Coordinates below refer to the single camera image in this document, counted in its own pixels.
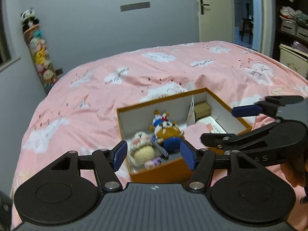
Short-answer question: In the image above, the white lotion tube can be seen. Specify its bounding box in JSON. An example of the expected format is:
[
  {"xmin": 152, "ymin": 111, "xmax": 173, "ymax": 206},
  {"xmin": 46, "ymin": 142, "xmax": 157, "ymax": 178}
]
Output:
[{"xmin": 186, "ymin": 96, "xmax": 196, "ymax": 127}]

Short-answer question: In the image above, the dark shelf with baskets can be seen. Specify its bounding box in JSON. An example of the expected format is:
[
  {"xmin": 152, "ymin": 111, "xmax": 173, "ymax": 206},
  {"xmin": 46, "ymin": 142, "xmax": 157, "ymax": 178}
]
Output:
[{"xmin": 273, "ymin": 0, "xmax": 307, "ymax": 78}]

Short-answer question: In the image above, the orange cardboard storage box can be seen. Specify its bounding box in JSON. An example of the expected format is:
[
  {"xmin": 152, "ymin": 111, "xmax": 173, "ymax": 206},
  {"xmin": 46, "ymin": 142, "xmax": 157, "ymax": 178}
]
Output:
[{"xmin": 117, "ymin": 88, "xmax": 252, "ymax": 183}]

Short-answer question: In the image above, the panda plush toy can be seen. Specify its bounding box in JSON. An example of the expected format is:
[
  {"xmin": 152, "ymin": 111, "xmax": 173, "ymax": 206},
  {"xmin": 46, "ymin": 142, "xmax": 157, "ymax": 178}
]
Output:
[{"xmin": 20, "ymin": 7, "xmax": 40, "ymax": 33}]

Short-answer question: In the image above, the hanging plush toy organizer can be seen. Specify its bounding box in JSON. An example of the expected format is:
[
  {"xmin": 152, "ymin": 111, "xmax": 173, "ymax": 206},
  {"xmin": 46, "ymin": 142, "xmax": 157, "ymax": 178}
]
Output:
[{"xmin": 23, "ymin": 24, "xmax": 58, "ymax": 94}]

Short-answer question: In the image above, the small tan cardboard box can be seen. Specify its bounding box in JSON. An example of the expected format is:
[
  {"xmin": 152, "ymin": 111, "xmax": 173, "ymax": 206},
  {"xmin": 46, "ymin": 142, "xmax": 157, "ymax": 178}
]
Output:
[{"xmin": 194, "ymin": 102, "xmax": 211, "ymax": 121}]

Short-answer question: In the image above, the person's right hand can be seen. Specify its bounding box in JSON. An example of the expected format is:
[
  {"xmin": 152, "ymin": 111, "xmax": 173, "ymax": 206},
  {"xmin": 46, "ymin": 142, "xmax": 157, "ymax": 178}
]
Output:
[{"xmin": 280, "ymin": 157, "xmax": 307, "ymax": 187}]

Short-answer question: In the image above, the dark window frame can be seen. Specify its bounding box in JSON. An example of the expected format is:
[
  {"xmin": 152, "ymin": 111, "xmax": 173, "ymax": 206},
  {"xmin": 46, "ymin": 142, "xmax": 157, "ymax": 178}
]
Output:
[{"xmin": 1, "ymin": 0, "xmax": 21, "ymax": 72}]

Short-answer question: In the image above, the duck plush keychain toy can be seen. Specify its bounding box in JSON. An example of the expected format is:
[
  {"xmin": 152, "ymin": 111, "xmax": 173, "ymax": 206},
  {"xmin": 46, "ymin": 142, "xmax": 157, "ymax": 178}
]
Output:
[{"xmin": 149, "ymin": 110, "xmax": 170, "ymax": 132}]

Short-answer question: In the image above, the pink cloud-print duvet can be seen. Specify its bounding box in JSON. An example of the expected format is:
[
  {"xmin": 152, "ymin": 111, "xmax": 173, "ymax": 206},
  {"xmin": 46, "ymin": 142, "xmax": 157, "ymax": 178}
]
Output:
[{"xmin": 12, "ymin": 41, "xmax": 307, "ymax": 230}]

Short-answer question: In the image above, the white crochet bunny doll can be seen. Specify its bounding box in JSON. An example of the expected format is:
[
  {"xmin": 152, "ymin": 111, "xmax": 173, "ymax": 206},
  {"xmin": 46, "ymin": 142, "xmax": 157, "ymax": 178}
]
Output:
[{"xmin": 128, "ymin": 131, "xmax": 162, "ymax": 169}]

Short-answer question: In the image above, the grey wall socket strip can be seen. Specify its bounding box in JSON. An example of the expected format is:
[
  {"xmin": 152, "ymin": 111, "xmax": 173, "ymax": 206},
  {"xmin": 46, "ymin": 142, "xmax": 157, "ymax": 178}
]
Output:
[{"xmin": 120, "ymin": 2, "xmax": 150, "ymax": 12}]

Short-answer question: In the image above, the white box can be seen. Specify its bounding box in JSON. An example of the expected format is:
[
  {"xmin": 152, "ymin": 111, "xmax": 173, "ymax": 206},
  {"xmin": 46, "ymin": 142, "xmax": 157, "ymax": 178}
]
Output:
[{"xmin": 197, "ymin": 116, "xmax": 227, "ymax": 134}]

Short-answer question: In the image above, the pink padded pouch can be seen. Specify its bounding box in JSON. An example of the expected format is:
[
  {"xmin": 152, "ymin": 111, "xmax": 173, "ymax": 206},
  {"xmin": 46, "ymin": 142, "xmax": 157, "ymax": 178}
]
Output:
[{"xmin": 184, "ymin": 122, "xmax": 213, "ymax": 149}]

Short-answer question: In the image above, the cream bedroom door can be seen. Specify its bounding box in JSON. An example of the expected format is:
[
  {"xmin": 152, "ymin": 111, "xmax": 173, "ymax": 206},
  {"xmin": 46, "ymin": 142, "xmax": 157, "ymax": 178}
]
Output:
[{"xmin": 197, "ymin": 0, "xmax": 234, "ymax": 42}]

